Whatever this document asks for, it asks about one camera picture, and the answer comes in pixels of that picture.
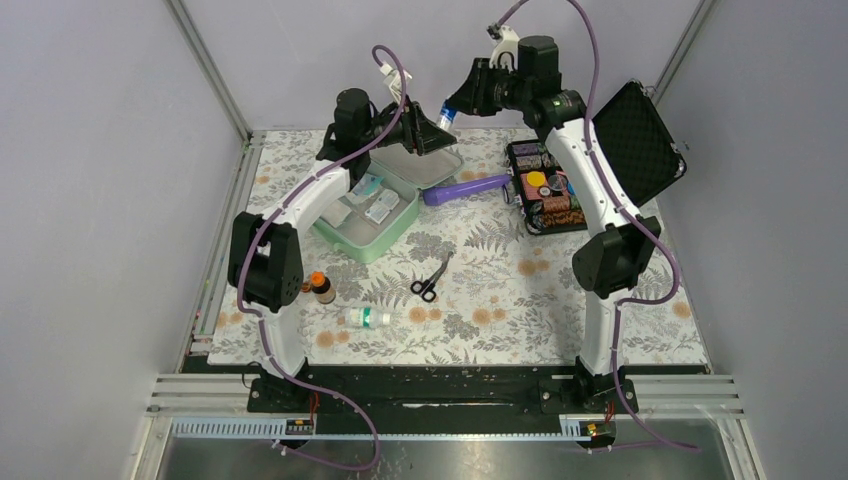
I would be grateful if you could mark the white bottle green label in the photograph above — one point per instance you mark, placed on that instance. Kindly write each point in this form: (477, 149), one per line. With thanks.
(366, 317)

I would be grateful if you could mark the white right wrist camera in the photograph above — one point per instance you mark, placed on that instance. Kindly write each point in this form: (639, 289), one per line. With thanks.
(505, 41)

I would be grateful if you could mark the brown bottle orange cap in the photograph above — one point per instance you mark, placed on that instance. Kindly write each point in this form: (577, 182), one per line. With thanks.
(322, 288)

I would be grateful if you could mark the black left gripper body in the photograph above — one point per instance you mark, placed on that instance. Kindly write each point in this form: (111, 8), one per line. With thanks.
(412, 137)

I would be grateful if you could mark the blue white wipes packet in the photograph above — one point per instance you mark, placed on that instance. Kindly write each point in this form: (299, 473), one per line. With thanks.
(364, 189)

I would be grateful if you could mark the black scissors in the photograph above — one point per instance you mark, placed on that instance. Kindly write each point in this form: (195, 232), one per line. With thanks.
(425, 289)

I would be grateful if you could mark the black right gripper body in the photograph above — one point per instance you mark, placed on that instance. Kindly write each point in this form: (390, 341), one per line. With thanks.
(491, 89)

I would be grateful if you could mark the purple cylindrical tube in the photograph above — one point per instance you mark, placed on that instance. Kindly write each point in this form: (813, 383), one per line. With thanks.
(438, 195)

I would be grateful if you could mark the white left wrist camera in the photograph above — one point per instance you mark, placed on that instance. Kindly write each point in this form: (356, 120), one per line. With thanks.
(396, 82)

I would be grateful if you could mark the floral table mat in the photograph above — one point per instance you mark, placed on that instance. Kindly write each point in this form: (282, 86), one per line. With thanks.
(507, 297)

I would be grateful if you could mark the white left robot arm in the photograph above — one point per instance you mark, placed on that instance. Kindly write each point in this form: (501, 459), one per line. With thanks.
(265, 264)

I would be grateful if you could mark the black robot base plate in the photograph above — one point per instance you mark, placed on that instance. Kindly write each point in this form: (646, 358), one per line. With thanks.
(418, 400)

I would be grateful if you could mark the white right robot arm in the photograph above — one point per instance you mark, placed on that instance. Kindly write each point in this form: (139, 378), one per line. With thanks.
(522, 74)

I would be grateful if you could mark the white gauze packet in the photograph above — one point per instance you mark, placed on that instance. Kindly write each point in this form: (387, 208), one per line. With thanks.
(336, 214)

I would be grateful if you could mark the mint green medicine case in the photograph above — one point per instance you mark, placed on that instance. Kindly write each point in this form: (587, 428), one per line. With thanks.
(368, 220)

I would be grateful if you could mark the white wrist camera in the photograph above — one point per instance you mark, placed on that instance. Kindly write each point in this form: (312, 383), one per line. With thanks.
(505, 41)
(396, 82)

